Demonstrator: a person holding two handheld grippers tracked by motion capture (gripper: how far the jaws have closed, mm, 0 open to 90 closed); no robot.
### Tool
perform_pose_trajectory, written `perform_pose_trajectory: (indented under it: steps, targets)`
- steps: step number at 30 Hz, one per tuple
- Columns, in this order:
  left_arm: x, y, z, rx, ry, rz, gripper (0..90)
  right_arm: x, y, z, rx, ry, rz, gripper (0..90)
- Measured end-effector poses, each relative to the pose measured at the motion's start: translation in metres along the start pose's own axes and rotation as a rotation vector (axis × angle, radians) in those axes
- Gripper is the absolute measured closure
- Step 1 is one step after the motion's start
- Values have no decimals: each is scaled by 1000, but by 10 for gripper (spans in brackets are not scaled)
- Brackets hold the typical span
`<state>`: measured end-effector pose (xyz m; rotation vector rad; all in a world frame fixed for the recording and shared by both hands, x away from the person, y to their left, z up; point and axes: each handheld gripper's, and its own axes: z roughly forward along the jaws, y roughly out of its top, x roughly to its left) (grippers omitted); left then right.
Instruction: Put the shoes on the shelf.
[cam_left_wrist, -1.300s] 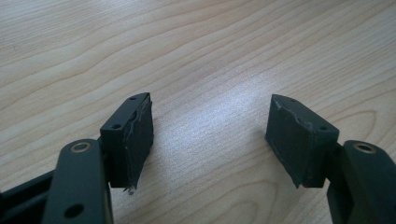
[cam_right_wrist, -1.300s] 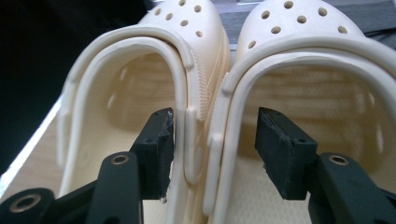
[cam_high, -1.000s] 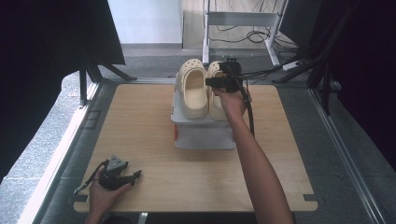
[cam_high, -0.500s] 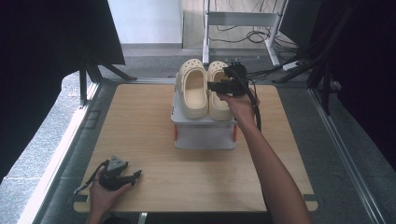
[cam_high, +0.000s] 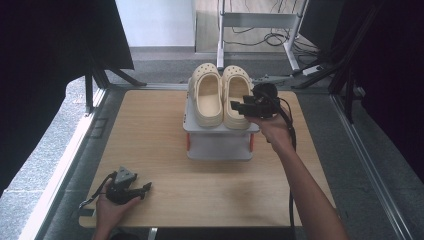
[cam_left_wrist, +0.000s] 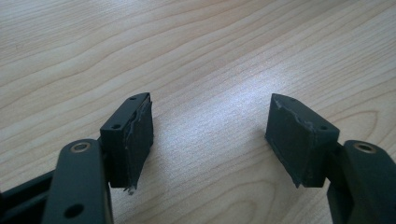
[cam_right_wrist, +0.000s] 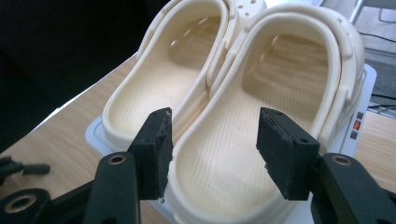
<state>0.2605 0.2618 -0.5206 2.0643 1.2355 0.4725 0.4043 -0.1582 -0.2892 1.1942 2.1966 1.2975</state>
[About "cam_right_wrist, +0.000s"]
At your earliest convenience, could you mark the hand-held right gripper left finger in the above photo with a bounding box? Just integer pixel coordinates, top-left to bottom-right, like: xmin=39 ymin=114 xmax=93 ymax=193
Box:
xmin=127 ymin=106 xmax=175 ymax=201

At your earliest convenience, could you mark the grey two-tier shoe rack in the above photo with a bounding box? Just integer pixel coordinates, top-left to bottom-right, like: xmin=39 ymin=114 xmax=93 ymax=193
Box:
xmin=84 ymin=63 xmax=378 ymax=224

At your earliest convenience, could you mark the white metal table frame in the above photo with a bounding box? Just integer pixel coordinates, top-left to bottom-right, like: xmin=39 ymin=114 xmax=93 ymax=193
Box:
xmin=348 ymin=0 xmax=396 ymax=24

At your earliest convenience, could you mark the black floor cable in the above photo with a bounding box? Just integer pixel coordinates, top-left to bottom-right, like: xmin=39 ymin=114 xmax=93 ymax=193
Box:
xmin=358 ymin=30 xmax=396 ymax=45

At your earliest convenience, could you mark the black curtain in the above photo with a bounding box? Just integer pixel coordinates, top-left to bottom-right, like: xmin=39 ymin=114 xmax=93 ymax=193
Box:
xmin=0 ymin=0 xmax=172 ymax=154

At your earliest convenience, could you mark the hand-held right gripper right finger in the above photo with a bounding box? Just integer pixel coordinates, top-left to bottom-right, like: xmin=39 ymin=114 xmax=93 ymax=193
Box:
xmin=255 ymin=106 xmax=321 ymax=201

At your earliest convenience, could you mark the cream clog shoe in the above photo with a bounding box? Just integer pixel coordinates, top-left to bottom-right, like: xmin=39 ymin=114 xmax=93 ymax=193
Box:
xmin=167 ymin=4 xmax=366 ymax=224
xmin=102 ymin=0 xmax=238 ymax=151

